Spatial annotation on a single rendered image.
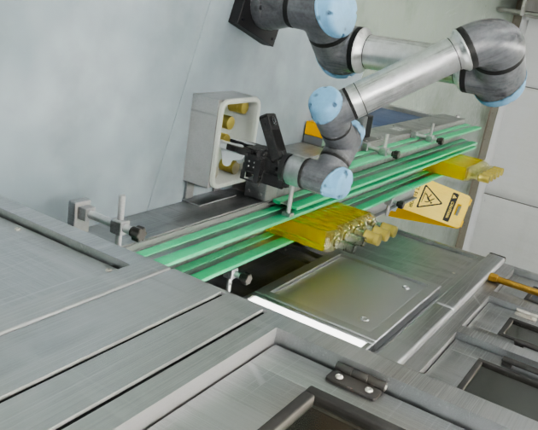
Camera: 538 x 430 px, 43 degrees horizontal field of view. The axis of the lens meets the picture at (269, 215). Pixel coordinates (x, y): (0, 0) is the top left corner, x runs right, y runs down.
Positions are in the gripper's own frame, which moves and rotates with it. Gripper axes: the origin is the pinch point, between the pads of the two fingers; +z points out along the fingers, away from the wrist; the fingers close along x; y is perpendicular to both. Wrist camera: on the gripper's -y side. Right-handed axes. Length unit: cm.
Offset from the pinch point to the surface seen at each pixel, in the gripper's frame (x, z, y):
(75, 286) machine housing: -86, -40, 2
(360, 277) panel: 30, -32, 34
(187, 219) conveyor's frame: -17.0, -4.5, 16.8
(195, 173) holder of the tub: -7.3, 2.1, 8.4
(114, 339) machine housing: -91, -52, 2
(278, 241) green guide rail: 12.3, -14.0, 25.3
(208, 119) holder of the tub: -7.7, 0.0, -5.9
